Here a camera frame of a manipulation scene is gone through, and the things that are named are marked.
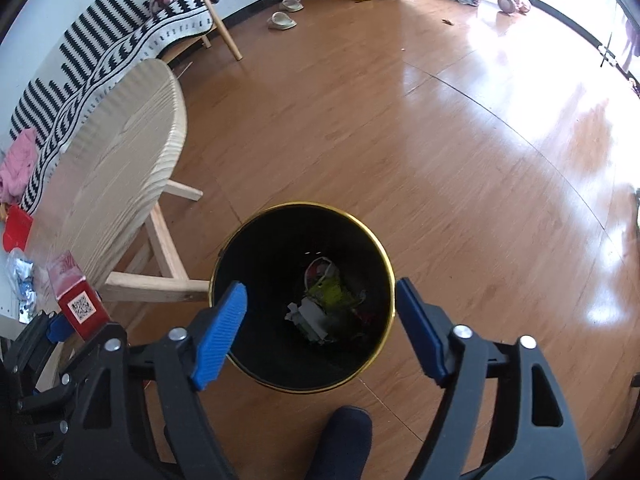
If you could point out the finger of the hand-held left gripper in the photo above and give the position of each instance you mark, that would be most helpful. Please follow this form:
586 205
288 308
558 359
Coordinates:
45 394
52 327

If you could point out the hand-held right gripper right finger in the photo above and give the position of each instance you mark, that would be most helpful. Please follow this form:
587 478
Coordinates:
420 332

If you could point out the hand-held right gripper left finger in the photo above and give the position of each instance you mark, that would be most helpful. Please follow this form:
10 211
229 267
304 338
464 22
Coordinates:
225 332

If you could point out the red cardboard box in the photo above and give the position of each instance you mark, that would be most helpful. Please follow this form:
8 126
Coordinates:
75 300

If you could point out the crinkled silver wrapper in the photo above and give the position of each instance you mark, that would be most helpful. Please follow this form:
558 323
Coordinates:
20 280

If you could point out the black waste bin gold rim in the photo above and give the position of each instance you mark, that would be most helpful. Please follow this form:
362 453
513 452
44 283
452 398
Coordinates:
260 260

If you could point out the white cardboard box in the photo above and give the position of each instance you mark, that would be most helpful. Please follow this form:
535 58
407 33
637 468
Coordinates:
310 317

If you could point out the yellow-green snack packet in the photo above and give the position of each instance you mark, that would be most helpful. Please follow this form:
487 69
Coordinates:
332 292

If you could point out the white red-edged packet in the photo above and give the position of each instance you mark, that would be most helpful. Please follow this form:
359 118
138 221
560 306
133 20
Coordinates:
320 266

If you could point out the red plastic chair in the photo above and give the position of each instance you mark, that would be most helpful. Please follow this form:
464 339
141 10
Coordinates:
17 227

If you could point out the person's dark sock foot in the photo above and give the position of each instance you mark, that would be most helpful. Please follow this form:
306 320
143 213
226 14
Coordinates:
342 445

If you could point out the pink garment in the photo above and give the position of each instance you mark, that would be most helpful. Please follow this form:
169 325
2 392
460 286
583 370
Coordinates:
17 165

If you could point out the wooden sofa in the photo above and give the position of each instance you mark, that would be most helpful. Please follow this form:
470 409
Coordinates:
227 35

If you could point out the wooden table leg frame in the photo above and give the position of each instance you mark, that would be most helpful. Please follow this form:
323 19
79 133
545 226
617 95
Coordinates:
165 260

